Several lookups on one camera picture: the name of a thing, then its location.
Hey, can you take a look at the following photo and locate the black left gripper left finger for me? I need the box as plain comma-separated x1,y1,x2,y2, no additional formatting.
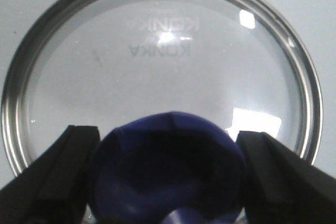
1,125,100,223

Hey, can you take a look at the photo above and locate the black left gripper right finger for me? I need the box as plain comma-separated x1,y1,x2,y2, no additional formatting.
237,131,335,223

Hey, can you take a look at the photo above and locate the glass lid with blue knob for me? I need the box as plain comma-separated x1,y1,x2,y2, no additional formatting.
1,0,322,223

